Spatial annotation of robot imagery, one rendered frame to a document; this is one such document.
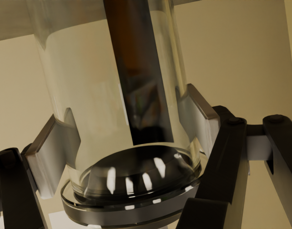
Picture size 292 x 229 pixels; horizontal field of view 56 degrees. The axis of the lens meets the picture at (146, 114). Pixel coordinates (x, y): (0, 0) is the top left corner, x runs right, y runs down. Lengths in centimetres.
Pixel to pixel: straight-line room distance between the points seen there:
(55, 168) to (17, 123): 65
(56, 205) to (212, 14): 68
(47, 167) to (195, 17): 67
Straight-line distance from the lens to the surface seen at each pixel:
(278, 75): 84
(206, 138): 15
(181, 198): 16
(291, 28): 48
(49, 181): 16
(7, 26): 67
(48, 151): 17
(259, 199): 89
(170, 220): 18
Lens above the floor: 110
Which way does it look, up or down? 7 degrees up
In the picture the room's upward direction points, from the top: 169 degrees clockwise
